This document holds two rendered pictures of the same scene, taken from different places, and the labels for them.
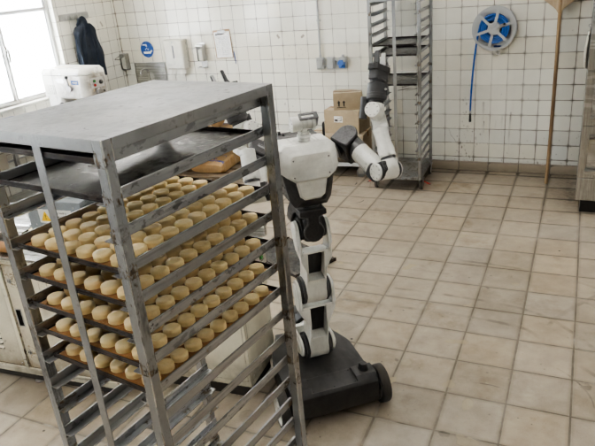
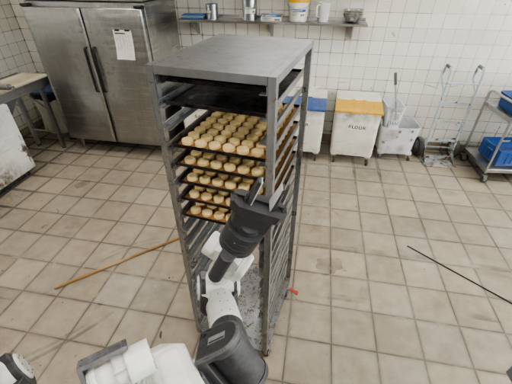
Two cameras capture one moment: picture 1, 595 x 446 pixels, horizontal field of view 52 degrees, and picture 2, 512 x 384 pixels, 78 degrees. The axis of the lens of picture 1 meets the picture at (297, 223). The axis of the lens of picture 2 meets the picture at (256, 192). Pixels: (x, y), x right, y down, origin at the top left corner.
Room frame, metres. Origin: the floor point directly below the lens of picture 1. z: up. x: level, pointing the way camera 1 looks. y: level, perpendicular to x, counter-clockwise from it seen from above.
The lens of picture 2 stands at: (3.01, 0.11, 2.11)
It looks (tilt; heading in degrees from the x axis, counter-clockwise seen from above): 36 degrees down; 165
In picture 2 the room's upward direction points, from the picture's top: straight up
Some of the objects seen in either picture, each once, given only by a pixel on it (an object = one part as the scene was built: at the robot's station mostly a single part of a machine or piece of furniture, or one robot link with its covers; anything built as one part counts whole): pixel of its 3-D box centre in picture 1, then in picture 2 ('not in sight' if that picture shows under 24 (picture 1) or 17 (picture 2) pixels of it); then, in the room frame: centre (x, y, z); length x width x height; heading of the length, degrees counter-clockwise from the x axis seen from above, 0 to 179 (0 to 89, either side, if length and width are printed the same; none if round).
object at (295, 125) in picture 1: (301, 126); (126, 370); (2.67, -0.06, 1.47); 0.10 x 0.07 x 0.09; 105
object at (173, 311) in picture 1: (213, 280); (208, 151); (1.55, 0.25, 1.32); 0.64 x 0.03 x 0.03; 146
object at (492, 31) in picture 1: (491, 65); not in sight; (5.98, -2.01, 1.10); 0.41 x 0.17 x 1.10; 64
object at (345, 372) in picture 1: (315, 354); not in sight; (2.77, -0.04, 0.19); 0.64 x 0.52 x 0.33; 15
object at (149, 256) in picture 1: (204, 221); (205, 117); (1.55, 0.25, 1.50); 0.64 x 0.03 x 0.03; 146
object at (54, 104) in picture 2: not in sight; (56, 107); (-2.24, -1.58, 0.33); 0.54 x 0.53 x 0.66; 64
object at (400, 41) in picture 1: (401, 41); not in sight; (6.00, -1.14, 1.41); 0.60 x 0.40 x 0.01; 157
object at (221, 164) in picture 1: (219, 158); not in sight; (6.79, 0.83, 0.19); 0.72 x 0.42 x 0.15; 158
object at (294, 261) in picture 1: (292, 256); not in sight; (4.40, 0.06, 0.02); 0.60 x 0.40 x 0.03; 36
